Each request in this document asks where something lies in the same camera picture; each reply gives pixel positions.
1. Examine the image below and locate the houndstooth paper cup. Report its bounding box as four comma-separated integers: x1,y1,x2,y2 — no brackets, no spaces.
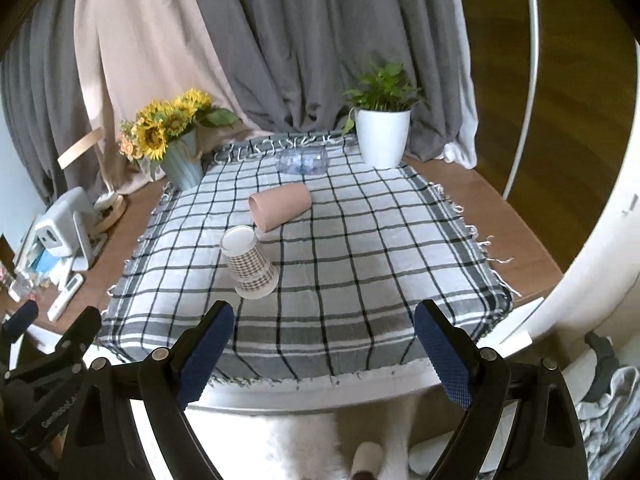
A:
219,226,279,300

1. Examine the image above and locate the pink cup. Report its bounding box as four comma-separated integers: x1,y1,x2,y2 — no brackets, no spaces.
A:
248,183,311,232

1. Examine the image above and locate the clear plastic cup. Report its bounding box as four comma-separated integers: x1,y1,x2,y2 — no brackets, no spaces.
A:
276,146,329,176

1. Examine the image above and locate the white remote control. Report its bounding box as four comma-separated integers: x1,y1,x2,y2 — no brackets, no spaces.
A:
47,273,85,323

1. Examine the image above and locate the grey crumpled cloth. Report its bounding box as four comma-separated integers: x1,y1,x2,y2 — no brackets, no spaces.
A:
569,331,640,480

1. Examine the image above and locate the white desktop device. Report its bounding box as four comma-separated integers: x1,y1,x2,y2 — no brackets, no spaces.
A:
35,186,106,271

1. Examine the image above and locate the round wooden tray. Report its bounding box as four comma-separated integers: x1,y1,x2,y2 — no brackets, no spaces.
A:
91,192,127,235

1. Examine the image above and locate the light blue ribbed vase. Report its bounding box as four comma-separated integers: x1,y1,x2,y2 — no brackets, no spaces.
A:
160,128,203,192

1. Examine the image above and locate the plaid tablecloth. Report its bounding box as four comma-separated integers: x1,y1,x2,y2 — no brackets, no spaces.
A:
99,134,514,385

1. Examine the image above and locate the wooden chair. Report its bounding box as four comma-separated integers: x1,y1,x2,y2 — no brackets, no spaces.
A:
58,127,118,195

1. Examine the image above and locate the sunflower bouquet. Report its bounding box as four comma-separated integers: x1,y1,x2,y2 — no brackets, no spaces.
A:
118,88,240,162

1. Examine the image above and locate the beige curtain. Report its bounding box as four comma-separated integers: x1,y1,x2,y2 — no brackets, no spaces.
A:
74,0,262,194

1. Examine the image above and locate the white plant pot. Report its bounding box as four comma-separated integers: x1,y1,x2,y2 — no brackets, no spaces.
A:
356,110,411,169

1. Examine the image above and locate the grey curtain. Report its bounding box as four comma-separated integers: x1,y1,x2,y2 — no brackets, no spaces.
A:
1,0,477,203

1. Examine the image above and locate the green potted plant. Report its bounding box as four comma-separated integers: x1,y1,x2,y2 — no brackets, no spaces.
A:
342,62,423,133

